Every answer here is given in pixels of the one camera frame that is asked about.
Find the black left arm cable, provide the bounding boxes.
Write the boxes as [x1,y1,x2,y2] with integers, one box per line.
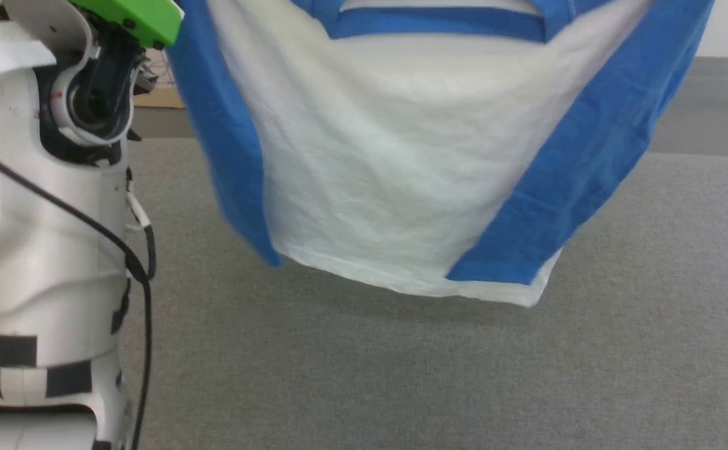
[0,134,157,450]

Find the grey fabric sofa cushion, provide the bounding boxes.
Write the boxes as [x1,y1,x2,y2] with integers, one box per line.
[112,136,728,450]

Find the blue and white T-shirt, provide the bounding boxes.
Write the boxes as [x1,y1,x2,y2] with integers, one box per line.
[164,0,717,309]

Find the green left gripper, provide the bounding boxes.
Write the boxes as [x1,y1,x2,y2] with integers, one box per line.
[66,0,185,50]

